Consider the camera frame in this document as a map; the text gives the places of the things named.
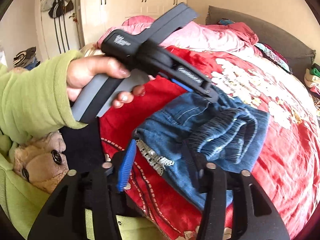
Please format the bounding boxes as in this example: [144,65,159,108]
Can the stack of folded clothes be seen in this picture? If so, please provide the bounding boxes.
[304,63,320,122]

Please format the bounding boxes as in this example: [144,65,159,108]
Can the teal patterned pillow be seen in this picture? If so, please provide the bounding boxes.
[255,42,293,74]

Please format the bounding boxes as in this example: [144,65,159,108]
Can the bags hanging on door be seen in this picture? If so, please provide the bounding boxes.
[40,0,74,19]

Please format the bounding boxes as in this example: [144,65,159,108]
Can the blue denim pants lace trim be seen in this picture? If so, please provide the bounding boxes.
[133,86,271,212]

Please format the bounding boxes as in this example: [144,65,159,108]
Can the pink quilt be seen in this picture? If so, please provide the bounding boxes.
[96,15,259,53]

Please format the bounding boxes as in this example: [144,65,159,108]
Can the person's left hand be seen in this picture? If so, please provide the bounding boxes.
[67,55,145,108]

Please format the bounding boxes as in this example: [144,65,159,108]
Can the dark grey headboard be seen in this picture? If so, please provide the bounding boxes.
[206,5,316,82]

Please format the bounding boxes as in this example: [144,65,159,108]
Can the cream wardrobe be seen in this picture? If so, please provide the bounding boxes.
[80,0,187,44]

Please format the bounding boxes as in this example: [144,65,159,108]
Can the plush bear on clothing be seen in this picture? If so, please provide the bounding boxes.
[14,131,69,194]

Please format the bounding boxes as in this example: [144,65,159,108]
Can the red floral bedspread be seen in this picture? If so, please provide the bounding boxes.
[98,45,320,240]

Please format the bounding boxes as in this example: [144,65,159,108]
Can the green sleeve left forearm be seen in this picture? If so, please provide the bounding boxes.
[0,50,85,144]

